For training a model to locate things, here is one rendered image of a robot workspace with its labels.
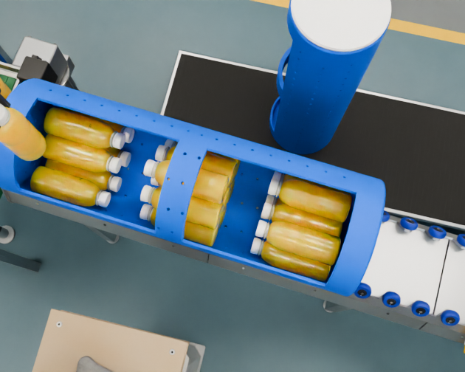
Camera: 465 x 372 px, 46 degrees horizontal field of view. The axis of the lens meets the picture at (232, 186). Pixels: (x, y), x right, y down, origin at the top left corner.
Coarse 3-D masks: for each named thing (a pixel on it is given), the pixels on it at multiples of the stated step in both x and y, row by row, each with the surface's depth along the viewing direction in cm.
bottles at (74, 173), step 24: (48, 144) 134; (72, 144) 134; (168, 144) 137; (48, 168) 136; (72, 168) 139; (96, 168) 134; (48, 192) 134; (72, 192) 133; (96, 192) 134; (144, 216) 133; (264, 216) 132; (288, 216) 129; (312, 216) 129; (192, 240) 132; (288, 264) 129; (312, 264) 128
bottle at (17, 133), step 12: (12, 108) 104; (12, 120) 102; (24, 120) 105; (0, 132) 102; (12, 132) 103; (24, 132) 106; (36, 132) 112; (12, 144) 106; (24, 144) 108; (36, 144) 112; (24, 156) 114; (36, 156) 116
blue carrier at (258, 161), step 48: (48, 96) 124; (96, 96) 130; (0, 144) 121; (144, 144) 144; (192, 144) 120; (240, 144) 123; (192, 192) 118; (240, 192) 144; (384, 192) 119; (240, 240) 139; (336, 288) 121
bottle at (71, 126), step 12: (60, 108) 133; (48, 120) 131; (60, 120) 131; (72, 120) 131; (84, 120) 131; (96, 120) 132; (48, 132) 133; (60, 132) 131; (72, 132) 131; (84, 132) 130; (96, 132) 130; (108, 132) 131; (84, 144) 133; (96, 144) 131; (108, 144) 132
